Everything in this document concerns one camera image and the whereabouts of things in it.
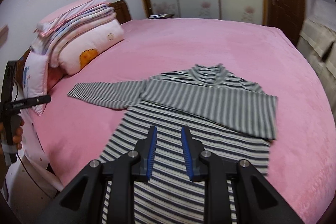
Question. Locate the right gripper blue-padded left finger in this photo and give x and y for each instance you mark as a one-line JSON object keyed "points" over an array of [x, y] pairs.
{"points": [[142, 167]]}

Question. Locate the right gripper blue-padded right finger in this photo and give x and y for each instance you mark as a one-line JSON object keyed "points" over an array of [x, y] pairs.
{"points": [[191, 150]]}

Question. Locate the striped long-sleeve shirt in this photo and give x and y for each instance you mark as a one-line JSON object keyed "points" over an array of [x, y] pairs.
{"points": [[232, 117]]}

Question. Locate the person's left hand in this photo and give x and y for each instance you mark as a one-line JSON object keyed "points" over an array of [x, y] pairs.
{"points": [[17, 138]]}

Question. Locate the white pink side pillow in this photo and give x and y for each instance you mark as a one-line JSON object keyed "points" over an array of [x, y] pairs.
{"points": [[35, 75]]}

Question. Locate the pink bed sheet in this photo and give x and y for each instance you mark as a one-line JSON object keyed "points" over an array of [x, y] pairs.
{"points": [[302, 159]]}

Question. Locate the pink pillow with orange print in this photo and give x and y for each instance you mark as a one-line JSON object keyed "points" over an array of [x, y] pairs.
{"points": [[78, 48]]}

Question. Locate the folded striped pink blankets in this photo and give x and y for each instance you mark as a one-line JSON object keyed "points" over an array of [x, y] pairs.
{"points": [[66, 19]]}

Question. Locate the dark wooden headboard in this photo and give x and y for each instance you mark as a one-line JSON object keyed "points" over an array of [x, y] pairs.
{"points": [[122, 12]]}

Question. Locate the beige covered furniture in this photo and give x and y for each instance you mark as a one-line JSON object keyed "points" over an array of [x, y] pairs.
{"points": [[317, 44]]}

